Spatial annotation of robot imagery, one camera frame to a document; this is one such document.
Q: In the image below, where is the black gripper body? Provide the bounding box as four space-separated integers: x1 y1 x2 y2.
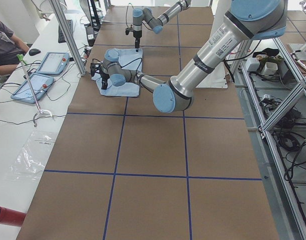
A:
135 37 140 50
100 73 110 90

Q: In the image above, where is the light blue button-up shirt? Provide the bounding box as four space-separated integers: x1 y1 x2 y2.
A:
92 48 143 97

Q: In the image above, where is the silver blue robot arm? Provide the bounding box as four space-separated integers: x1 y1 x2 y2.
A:
125 0 191 51
99 0 288 113

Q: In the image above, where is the upper teach pendant tablet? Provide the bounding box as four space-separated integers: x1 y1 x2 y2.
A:
36 52 70 76

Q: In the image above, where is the teach pendant tablet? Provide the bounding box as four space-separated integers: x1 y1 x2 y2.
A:
11 73 54 104
36 52 70 76

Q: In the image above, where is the black keyboard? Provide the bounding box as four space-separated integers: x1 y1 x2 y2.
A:
57 19 73 44

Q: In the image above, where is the lower teach pendant tablet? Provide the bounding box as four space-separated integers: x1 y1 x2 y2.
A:
11 73 54 104

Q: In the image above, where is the black computer mouse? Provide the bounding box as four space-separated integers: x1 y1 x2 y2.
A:
29 48 41 56

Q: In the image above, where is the long metal grabber tool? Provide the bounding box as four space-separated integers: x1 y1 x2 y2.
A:
17 54 53 128

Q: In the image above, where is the seated person in grey shirt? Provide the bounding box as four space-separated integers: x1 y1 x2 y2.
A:
0 21 30 76

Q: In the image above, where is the clear plastic bag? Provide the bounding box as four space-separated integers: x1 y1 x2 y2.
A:
5 131 58 182

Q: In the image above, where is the red cylinder bottle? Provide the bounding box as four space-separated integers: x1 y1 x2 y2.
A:
0 206 26 227

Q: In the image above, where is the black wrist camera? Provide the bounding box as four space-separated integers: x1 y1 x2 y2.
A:
90 62 102 77
125 27 133 36

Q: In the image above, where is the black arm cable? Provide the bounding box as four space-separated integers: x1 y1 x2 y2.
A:
125 2 134 30
92 55 145 87

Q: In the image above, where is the grey aluminium frame post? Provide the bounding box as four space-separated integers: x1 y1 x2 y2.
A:
49 0 86 77

